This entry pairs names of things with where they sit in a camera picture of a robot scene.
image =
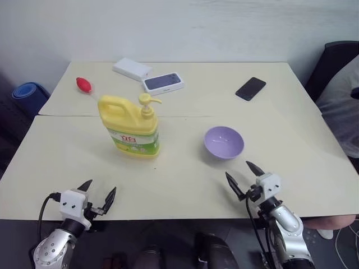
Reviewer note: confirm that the pale skin-coloured limb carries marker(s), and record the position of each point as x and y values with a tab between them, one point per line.
331	222

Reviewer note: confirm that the person in grey clothing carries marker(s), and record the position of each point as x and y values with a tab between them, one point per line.
340	112

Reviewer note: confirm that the white phone box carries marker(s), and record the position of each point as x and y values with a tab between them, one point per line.
164	82

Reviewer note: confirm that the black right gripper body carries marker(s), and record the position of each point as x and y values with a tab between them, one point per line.
254	193

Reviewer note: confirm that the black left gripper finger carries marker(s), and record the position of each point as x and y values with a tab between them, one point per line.
85	187
110	200

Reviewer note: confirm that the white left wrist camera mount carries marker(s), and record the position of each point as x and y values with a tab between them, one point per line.
72	204

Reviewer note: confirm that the yellow dish soap pump bottle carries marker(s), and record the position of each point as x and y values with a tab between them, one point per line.
131	123

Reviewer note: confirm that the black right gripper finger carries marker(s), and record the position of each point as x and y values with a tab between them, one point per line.
254	169
235	186

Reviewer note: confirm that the large dark rounded shape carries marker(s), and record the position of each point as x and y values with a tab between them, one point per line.
216	252

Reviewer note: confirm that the blue rolled yoga mat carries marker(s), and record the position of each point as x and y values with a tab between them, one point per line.
29	96

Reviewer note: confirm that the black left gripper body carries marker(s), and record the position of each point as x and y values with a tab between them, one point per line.
91	211

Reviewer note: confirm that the purple bowl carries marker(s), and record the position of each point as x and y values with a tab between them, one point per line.
223	141

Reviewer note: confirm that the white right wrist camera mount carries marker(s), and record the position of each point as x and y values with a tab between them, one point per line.
269	183

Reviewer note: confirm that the red rubber bulb blower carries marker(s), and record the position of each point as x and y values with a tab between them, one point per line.
82	83

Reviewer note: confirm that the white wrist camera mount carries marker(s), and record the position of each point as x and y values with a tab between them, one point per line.
72	204
269	183

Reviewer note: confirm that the black smartphone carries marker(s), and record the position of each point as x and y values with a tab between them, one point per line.
250	89

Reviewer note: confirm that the black chair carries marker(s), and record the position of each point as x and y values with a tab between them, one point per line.
328	64

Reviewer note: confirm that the plain white box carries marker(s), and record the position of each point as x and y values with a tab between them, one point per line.
131	68

